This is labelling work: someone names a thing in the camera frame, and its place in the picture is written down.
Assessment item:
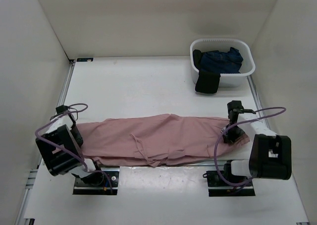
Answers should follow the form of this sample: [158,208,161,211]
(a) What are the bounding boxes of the pink trousers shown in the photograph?
[77,114,250,167]

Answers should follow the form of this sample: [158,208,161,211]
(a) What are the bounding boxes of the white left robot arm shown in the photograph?
[35,103,105,186]

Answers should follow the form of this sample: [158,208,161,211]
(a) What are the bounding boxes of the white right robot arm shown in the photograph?
[221,101,292,185]

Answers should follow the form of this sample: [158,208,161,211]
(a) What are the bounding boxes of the black trousers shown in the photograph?
[193,50,220,95]

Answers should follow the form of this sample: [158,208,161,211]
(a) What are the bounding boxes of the dark blue trousers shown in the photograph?
[207,47,244,74]

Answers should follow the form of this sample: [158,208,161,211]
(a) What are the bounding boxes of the white plastic basket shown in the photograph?
[190,38,256,87]

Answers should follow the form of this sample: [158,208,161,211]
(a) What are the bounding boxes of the aluminium table edge rail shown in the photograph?
[27,160,280,171]

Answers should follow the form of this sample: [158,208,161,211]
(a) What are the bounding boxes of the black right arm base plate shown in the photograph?
[203,170,256,197]

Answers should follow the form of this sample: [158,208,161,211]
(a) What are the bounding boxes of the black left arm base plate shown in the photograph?
[73,168,120,195]

